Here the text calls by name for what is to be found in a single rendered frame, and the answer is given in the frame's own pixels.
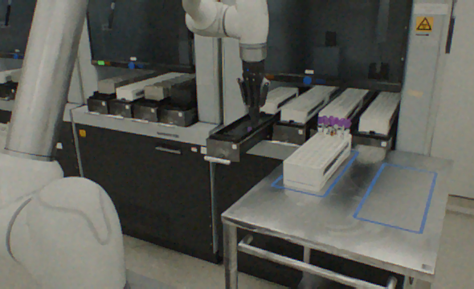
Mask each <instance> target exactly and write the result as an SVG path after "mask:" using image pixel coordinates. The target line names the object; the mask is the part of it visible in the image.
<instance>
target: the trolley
mask: <svg viewBox="0 0 474 289"><path fill-rule="evenodd" d="M285 161H286V159H285ZM454 163H455V160H452V159H447V158H442V157H431V156H426V155H420V154H415V153H405V152H399V151H394V150H393V149H384V148H378V147H373V146H366V145H361V144H351V147H350V155H349V156H348V157H347V158H345V159H344V160H343V162H342V163H341V164H340V166H339V167H338V168H337V169H335V172H334V173H333V174H332V175H331V177H330V178H329V179H328V180H327V182H326V183H325V184H324V186H323V187H322V188H321V189H320V190H319V192H314V190H310V189H302V188H299V187H295V186H290V185H285V184H284V162H282V163H281V164H280V165H278V166H277V167H276V168H275V169H273V171H271V172H270V173H269V174H268V175H267V176H266V177H265V178H264V179H262V181H260V182H259V183H258V184H257V185H255V186H254V187H253V188H251V189H250V191H248V192H247V193H246V194H245V195H244V196H243V197H241V198H240V199H239V200H238V201H237V202H236V203H235V204H234V205H233V206H231V207H229V208H228V209H227V210H226V212H225V213H223V214H221V222H223V241H224V269H225V289H238V263H237V249H238V250H241V251H244V252H247V253H249V254H251V255H254V256H258V257H261V258H265V259H268V260H271V261H273V262H277V263H281V264H284V265H287V266H289V267H291V268H295V269H298V270H301V271H303V277H302V280H301V281H300V284H299V285H298V287H296V289H394V288H395V286H396V283H397V279H396V278H395V277H393V275H392V276H390V277H388V279H387V282H386V287H385V288H384V287H382V286H379V285H376V284H372V283H368V282H365V281H362V280H360V279H355V278H351V277H349V276H346V275H340V274H338V273H335V272H332V271H327V270H324V268H322V269H321V267H316V266H314V265H311V260H312V248H313V249H315V250H321V251H324V252H327V253H330V254H335V255H338V256H342V257H345V258H347V259H350V260H353V261H357V262H360V263H365V264H368V265H371V266H374V267H380V268H382V269H386V270H388V271H394V272H397V273H400V274H403V275H409V276H411V277H415V278H417V281H416V286H415V289H431V282H433V280H434V276H435V272H436V266H437V261H438V255H439V246H440V240H441V235H442V230H443V225H444V219H445V214H446V209H447V200H448V194H449V189H450V183H451V178H452V173H453V168H454ZM237 226H238V227H241V228H245V229H248V230H254V231H256V232H259V233H260V234H265V235H268V236H271V237H275V238H279V239H283V240H286V241H290V242H294V243H298V245H301V246H304V260H303V262H300V261H297V260H293V259H290V258H286V257H283V256H280V254H278V255H277V254H275V253H272V252H269V251H266V250H261V249H258V248H255V247H253V246H248V244H249V242H250V241H253V239H254V238H253V236H251V235H250V234H247V236H246V237H245V238H244V239H243V240H241V242H240V243H239V245H238V246H237Z"/></svg>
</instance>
